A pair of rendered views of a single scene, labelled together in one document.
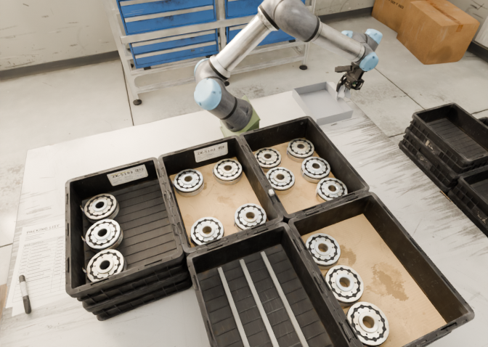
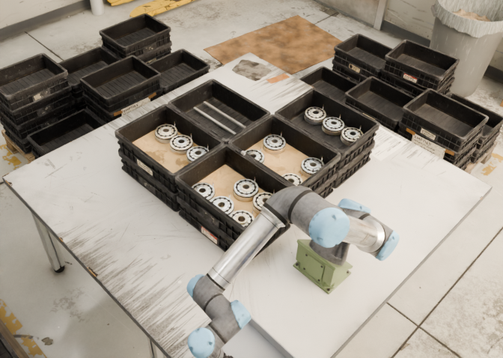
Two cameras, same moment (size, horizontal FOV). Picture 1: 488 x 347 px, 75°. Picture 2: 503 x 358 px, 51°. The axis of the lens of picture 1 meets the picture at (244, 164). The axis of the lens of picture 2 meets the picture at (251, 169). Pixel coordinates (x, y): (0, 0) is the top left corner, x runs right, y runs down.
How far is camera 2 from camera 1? 2.35 m
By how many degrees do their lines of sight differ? 86
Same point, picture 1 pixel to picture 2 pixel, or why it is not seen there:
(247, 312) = (229, 124)
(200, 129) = (369, 264)
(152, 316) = not seen: hidden behind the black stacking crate
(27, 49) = not seen: outside the picture
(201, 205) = (292, 160)
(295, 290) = not seen: hidden behind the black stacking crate
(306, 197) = (220, 188)
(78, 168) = (429, 187)
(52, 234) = (384, 146)
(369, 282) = (165, 153)
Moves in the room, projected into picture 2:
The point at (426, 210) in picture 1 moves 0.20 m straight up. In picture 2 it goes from (113, 251) to (105, 217)
